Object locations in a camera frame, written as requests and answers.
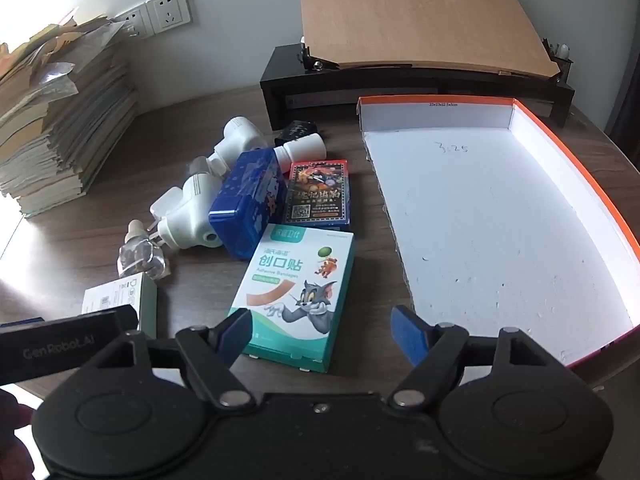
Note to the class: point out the wooden board stand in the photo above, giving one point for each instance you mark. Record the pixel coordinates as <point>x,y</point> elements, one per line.
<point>425,15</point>

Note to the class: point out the small white green box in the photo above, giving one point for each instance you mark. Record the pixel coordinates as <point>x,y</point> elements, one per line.
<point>115,297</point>

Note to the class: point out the stack of books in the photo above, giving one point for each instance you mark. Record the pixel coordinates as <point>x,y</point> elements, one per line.
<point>60,130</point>

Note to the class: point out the black charger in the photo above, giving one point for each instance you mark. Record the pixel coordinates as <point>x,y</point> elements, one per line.
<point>295,130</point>

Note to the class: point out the clear plastic sleeve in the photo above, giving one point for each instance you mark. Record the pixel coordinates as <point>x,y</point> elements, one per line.
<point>57,77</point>

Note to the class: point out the playing cards box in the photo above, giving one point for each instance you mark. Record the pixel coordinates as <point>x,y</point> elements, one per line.
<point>317,190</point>

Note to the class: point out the person's left hand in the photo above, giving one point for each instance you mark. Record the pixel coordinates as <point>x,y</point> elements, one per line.
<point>12,455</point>

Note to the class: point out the silver foil packet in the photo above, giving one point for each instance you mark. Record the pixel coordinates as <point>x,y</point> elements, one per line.
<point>140,257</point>

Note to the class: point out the white plug-in repeller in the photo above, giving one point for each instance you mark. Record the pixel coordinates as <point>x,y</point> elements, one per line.
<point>192,215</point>
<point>235,140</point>

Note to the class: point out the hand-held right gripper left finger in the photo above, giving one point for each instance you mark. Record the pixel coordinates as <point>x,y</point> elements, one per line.
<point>235,332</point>

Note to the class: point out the black mesh pen holder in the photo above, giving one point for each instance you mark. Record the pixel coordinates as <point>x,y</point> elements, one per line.
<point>562,67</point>

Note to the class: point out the white pill bottle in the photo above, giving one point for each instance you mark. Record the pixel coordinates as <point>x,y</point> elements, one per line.
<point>302,147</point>

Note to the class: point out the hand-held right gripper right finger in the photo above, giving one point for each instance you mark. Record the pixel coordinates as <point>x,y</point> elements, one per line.
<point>407,330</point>

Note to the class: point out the black desk riser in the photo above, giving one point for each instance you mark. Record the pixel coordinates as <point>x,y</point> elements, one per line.
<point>280,80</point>

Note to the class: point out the teal bandage box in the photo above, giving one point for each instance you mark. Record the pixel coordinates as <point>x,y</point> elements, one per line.
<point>295,285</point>

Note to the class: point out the orange cardboard box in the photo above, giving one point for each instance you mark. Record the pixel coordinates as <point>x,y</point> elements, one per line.
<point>500,210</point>

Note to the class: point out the blue plastic box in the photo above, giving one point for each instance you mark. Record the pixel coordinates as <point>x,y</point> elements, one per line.
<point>245,200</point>

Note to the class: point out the white wall socket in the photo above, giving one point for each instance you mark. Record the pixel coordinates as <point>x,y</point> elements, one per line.
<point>132,22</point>
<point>170,10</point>

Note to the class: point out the clear refill bottle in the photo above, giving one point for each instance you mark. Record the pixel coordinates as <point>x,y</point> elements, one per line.
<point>200,166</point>

